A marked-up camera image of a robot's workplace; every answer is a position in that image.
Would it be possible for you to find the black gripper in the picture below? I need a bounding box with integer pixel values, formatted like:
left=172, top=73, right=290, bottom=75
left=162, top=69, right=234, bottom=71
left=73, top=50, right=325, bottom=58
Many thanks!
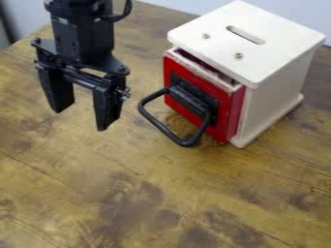
left=30, top=9, right=130, bottom=132

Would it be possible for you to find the black metal drawer handle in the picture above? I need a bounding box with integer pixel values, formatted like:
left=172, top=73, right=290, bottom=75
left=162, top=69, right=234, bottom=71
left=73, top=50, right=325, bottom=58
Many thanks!
left=137, top=73, right=220, bottom=147

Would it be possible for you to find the red drawer front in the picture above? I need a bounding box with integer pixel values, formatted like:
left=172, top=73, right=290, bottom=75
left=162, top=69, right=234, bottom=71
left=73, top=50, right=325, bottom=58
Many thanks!
left=162, top=47, right=245, bottom=142

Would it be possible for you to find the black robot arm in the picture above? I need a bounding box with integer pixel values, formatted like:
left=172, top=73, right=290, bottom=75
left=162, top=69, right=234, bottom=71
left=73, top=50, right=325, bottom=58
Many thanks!
left=30, top=0, right=133, bottom=131

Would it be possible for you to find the white wooden box cabinet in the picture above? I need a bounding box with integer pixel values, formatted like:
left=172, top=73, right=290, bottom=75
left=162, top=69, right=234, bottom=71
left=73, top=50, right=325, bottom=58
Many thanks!
left=168, top=0, right=325, bottom=148

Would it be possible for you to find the black cable loop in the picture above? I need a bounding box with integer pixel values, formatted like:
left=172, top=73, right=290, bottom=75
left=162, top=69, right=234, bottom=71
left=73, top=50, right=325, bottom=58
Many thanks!
left=96, top=0, right=134, bottom=23

